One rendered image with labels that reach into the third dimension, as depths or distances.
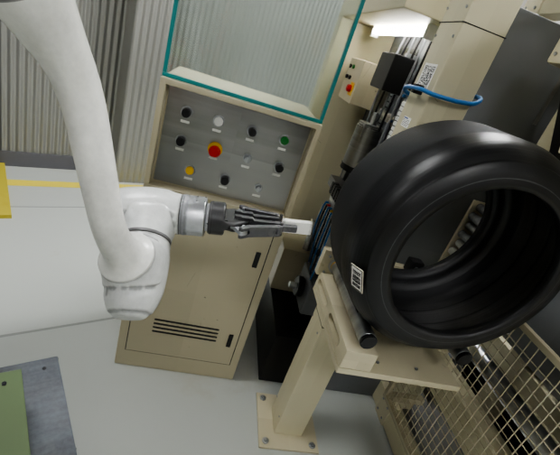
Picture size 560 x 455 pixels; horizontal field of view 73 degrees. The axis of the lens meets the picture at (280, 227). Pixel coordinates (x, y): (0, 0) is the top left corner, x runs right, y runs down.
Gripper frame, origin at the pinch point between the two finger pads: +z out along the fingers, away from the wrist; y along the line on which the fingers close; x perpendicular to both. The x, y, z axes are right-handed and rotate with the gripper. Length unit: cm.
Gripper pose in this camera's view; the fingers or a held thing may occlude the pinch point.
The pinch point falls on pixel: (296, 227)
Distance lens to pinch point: 87.7
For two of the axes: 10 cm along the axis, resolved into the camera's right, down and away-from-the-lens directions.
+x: -1.6, 8.8, 4.4
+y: -0.9, -4.6, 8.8
